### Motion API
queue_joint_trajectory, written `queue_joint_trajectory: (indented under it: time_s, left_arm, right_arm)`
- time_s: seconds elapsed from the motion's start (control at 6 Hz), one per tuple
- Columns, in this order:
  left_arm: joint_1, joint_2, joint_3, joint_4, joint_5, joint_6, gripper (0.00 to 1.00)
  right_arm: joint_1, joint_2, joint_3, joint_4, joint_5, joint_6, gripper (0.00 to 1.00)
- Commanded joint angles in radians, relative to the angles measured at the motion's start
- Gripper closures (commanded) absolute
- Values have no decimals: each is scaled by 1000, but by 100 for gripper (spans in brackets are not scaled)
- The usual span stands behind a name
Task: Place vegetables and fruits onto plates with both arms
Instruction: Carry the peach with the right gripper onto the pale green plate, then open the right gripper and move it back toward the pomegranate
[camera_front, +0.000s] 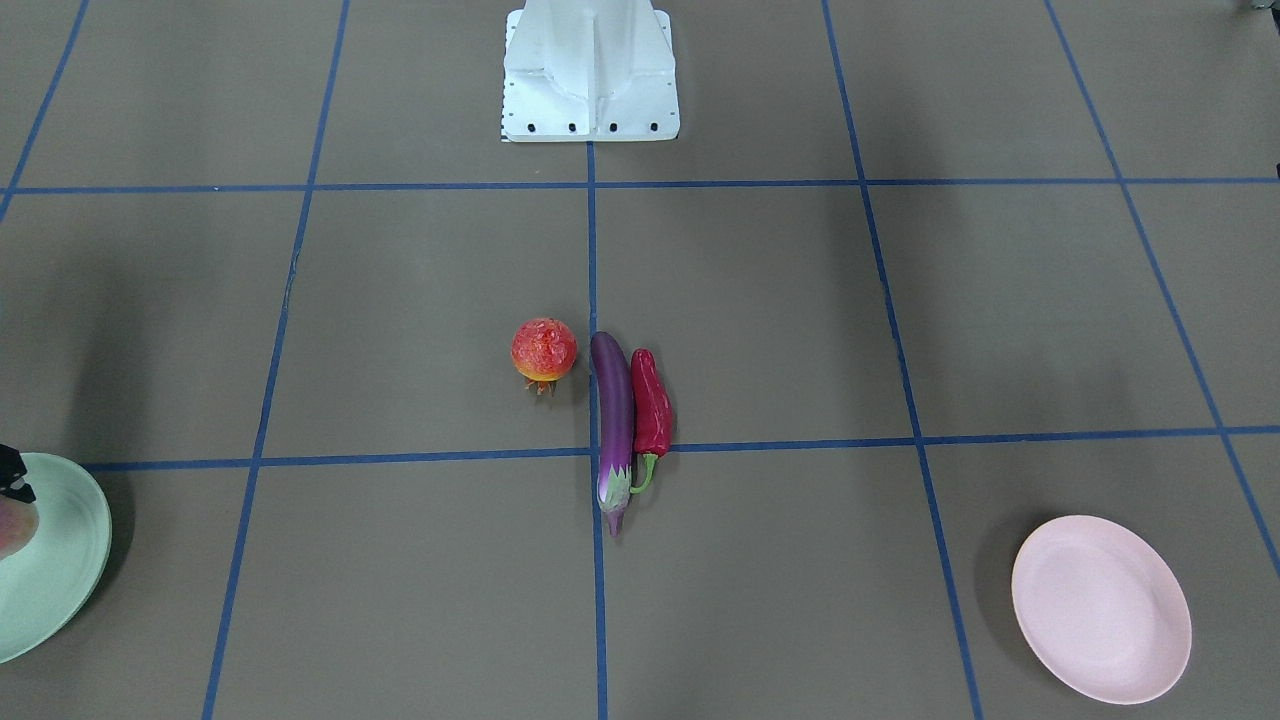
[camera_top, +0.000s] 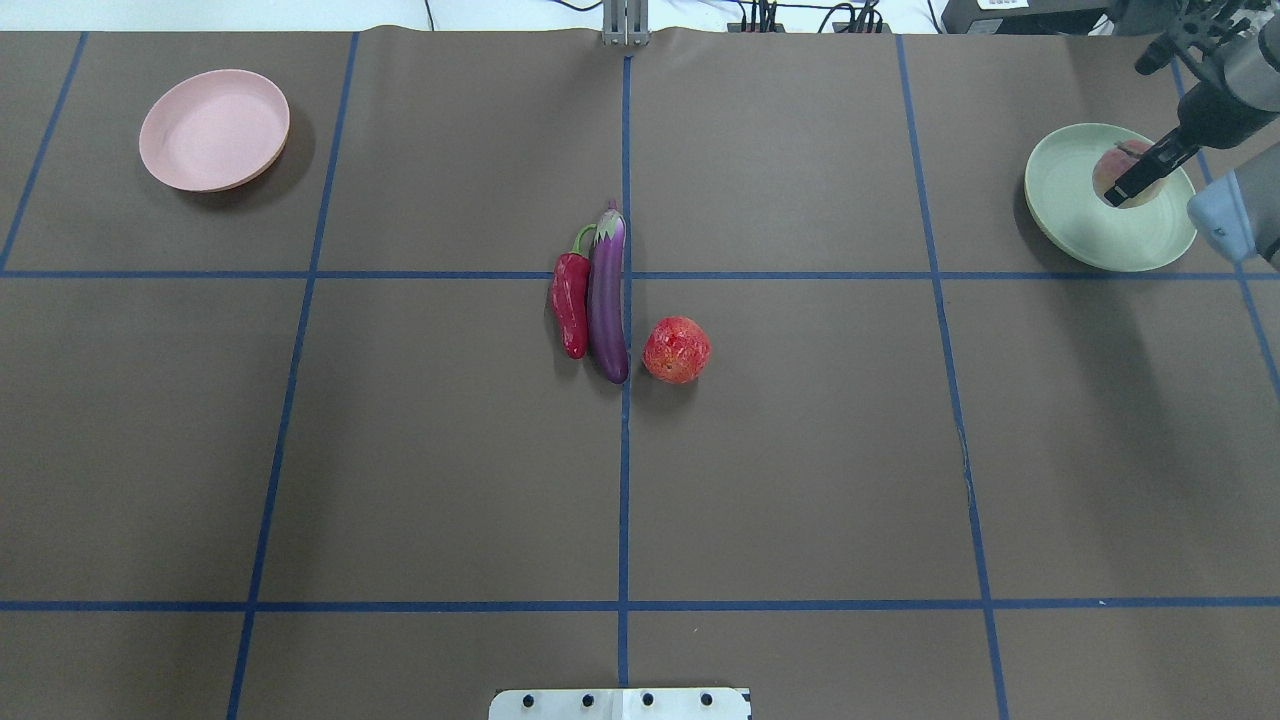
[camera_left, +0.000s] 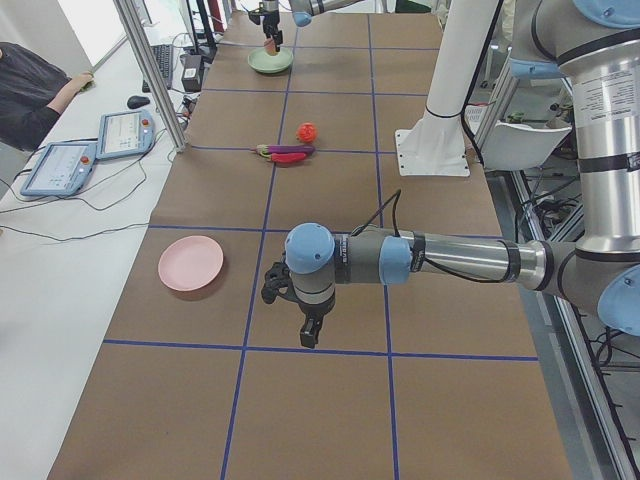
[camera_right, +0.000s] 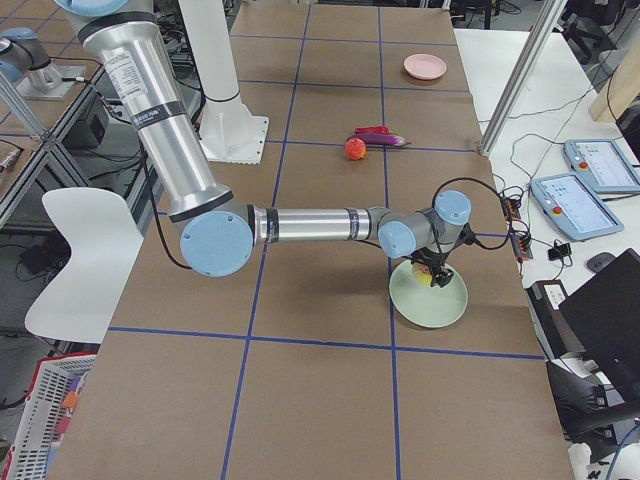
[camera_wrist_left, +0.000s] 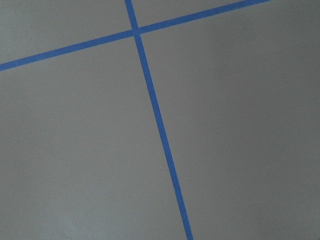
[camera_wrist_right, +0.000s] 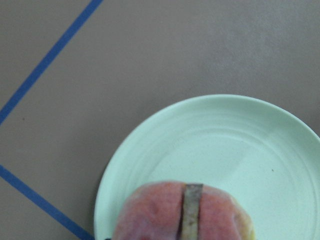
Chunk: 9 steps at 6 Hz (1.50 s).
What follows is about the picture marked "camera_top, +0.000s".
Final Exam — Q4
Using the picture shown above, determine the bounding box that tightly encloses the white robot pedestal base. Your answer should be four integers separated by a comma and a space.
488, 687, 753, 719

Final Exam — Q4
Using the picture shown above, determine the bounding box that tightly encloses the red chili pepper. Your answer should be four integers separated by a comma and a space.
549, 224, 596, 360

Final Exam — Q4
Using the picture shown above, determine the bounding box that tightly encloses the purple eggplant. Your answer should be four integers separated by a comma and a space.
588, 199, 630, 386

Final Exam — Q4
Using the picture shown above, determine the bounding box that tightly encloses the green plate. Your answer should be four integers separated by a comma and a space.
1024, 123, 1201, 273

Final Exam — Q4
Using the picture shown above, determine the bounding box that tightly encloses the peach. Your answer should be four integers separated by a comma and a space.
1091, 138, 1166, 209

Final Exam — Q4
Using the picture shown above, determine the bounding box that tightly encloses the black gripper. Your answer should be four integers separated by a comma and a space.
1103, 79, 1271, 204

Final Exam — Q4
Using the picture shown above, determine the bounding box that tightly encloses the black power strip with cables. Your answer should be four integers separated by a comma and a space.
724, 1, 891, 35

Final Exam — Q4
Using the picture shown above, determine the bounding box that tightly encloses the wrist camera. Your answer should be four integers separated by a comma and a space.
1134, 0, 1251, 76

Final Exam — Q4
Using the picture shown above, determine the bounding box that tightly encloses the pink plate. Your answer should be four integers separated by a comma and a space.
138, 69, 292, 193

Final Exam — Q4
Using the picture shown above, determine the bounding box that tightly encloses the grey aluminium frame post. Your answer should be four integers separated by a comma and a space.
602, 0, 652, 47

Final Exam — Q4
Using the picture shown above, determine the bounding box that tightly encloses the black device on desk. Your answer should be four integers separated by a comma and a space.
942, 0, 1181, 38

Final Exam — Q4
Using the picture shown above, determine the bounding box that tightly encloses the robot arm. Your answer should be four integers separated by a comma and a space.
1098, 1, 1279, 269

